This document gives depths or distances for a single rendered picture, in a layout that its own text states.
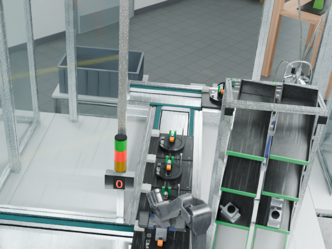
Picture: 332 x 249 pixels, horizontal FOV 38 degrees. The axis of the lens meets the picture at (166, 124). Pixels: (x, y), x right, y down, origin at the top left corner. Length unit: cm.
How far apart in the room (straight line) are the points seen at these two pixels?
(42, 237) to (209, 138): 123
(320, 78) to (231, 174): 122
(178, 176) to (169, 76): 327
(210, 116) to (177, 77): 257
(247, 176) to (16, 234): 103
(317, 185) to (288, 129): 101
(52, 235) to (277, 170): 100
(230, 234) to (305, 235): 53
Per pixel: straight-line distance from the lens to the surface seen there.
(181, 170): 246
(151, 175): 244
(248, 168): 184
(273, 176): 185
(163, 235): 201
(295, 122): 181
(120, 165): 196
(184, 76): 563
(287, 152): 174
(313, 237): 245
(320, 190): 274
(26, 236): 223
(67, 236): 221
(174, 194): 234
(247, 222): 191
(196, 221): 155
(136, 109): 306
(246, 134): 175
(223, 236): 202
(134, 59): 409
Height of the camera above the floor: 247
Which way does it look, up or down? 32 degrees down
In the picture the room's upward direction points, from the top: 4 degrees clockwise
